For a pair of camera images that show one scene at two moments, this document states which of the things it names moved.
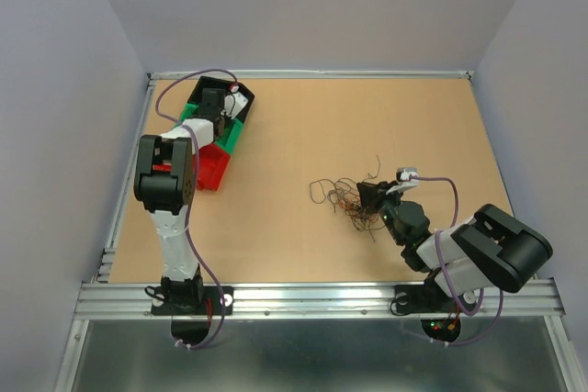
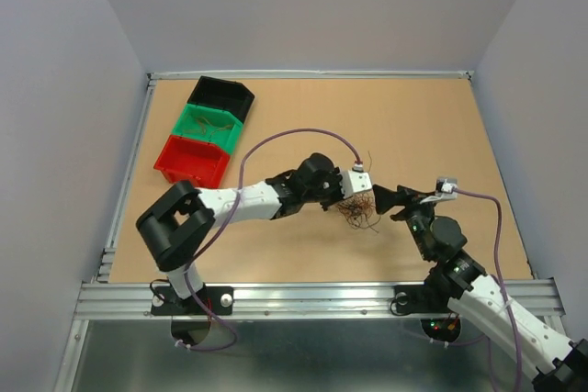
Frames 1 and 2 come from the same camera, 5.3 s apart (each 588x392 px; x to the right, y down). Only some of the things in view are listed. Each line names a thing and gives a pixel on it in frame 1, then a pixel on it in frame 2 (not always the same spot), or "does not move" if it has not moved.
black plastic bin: [205, 82] does not move
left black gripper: [227, 119] to [334, 175]
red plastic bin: [212, 162] does not move
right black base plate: [424, 298] does not move
